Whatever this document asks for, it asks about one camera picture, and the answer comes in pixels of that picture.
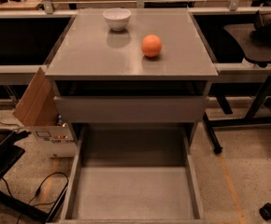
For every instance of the grey drawer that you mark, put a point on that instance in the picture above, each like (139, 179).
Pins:
(133, 175)
(131, 109)

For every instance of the grey drawer cabinet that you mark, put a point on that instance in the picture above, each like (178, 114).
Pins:
(94, 61)

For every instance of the grey top drawer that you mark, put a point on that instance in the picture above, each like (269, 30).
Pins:
(131, 109)

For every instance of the orange fruit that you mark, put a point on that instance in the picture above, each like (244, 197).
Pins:
(151, 45)

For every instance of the white ceramic bowl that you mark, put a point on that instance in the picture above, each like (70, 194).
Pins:
(117, 18)

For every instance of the brown cardboard box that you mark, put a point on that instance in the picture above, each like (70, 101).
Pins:
(37, 112)

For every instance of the black office chair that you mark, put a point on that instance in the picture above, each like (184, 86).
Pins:
(254, 38)

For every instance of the black caster wheel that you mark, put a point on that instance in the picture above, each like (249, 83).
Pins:
(265, 211)

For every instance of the black stand frame left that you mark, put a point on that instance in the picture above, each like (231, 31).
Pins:
(9, 155)

